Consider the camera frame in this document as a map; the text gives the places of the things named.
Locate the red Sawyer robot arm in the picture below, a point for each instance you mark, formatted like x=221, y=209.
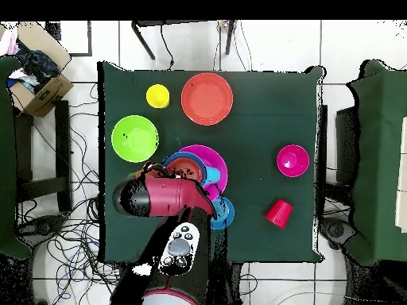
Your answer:
x=171, y=197

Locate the black metal table frame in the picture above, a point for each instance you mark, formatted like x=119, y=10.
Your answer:
x=143, y=39

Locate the black box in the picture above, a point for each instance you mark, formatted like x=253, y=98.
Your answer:
x=346, y=143

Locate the green bowl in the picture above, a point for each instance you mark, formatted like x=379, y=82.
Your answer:
x=135, y=138

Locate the large blue bowl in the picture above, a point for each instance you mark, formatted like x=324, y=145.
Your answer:
x=182, y=155

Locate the beige board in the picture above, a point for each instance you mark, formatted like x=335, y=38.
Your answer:
x=402, y=174

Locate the yellow cup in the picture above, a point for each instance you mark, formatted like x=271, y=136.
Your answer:
x=157, y=96

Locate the black bench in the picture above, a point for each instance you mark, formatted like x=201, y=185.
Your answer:
x=63, y=152

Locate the small blue bowl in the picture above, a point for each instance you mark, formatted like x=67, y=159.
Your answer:
x=225, y=213

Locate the dark green tablecloth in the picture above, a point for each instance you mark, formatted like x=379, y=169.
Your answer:
x=270, y=133

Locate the blue cup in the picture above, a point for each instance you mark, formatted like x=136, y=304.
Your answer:
x=212, y=174

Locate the cardboard box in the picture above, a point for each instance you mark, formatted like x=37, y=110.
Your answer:
x=47, y=95

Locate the small orange bowl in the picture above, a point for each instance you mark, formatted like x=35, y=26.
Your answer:
x=187, y=166

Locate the red cup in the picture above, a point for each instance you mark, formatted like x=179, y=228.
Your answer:
x=279, y=214

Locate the green cloth covered table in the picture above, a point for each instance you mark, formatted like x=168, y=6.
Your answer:
x=6, y=159
x=378, y=159

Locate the dark clothes bundle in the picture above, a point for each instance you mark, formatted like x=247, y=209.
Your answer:
x=38, y=66

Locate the large pink bowl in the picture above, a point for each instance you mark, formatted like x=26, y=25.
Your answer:
x=216, y=159

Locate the small crimson bowl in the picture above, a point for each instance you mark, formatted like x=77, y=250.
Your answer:
x=292, y=160

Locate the large orange bowl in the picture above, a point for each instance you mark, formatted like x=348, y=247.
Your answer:
x=206, y=98

